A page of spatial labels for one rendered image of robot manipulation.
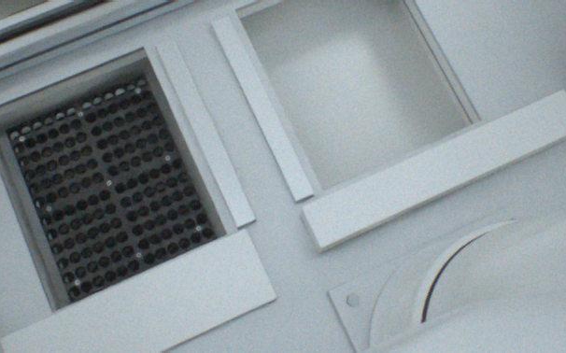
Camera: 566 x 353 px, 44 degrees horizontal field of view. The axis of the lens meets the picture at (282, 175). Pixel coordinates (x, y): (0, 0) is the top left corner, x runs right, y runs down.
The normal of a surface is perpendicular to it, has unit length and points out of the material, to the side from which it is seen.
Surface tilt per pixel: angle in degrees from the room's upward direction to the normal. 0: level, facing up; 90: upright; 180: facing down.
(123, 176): 0
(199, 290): 0
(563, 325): 47
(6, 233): 0
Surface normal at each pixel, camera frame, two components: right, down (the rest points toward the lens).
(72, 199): 0.02, -0.25
